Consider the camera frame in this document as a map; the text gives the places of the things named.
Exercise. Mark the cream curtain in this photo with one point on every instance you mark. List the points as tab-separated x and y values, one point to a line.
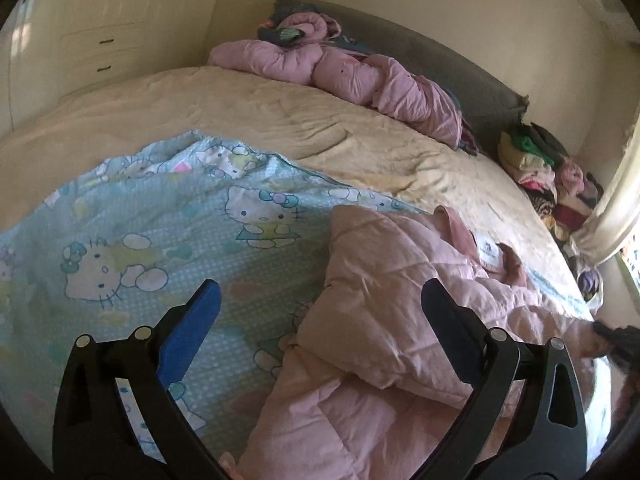
615	217

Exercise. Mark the beige bed cover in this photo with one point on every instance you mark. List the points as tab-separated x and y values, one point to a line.
347	142

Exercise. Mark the crumpled pink puffer coat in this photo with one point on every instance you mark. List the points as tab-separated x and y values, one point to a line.
310	49

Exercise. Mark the grey upholstered headboard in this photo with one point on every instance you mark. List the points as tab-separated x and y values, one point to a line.
488	105

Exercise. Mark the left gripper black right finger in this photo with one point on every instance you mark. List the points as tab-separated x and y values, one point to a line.
524	418

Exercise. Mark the cream wardrobe with drawers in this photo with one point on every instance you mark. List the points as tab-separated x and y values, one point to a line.
54	49

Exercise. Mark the blue cartoon cat quilt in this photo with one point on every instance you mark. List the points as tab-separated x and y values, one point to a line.
120	245

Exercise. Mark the pile of assorted clothes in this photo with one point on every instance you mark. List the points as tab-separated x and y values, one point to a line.
561	193

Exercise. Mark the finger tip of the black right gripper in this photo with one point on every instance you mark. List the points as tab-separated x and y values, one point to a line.
624	345

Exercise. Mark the light pink quilted jacket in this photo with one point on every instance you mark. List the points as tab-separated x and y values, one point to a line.
365	390

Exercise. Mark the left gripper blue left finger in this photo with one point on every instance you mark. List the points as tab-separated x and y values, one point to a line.
115	417

